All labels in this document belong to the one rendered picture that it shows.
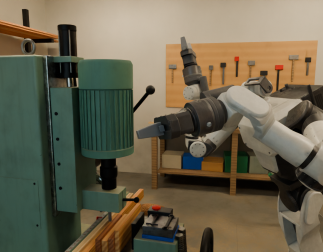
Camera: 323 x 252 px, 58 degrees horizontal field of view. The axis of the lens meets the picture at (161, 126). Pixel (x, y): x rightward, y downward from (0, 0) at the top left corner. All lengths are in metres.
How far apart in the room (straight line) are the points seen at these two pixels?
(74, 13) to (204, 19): 1.96
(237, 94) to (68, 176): 0.61
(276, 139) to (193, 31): 3.66
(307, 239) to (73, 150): 1.04
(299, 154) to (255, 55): 3.56
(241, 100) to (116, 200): 0.54
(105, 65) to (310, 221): 1.01
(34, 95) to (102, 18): 3.76
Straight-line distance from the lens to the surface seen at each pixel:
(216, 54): 4.23
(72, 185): 1.03
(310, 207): 1.35
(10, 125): 1.07
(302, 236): 1.41
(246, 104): 0.72
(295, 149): 0.74
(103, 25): 4.66
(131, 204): 1.25
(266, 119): 0.73
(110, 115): 0.90
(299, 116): 1.01
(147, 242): 0.96
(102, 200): 1.04
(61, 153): 1.02
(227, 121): 0.74
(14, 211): 1.15
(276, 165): 1.22
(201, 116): 0.68
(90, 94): 0.92
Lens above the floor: 1.44
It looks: 9 degrees down
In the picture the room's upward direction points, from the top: straight up
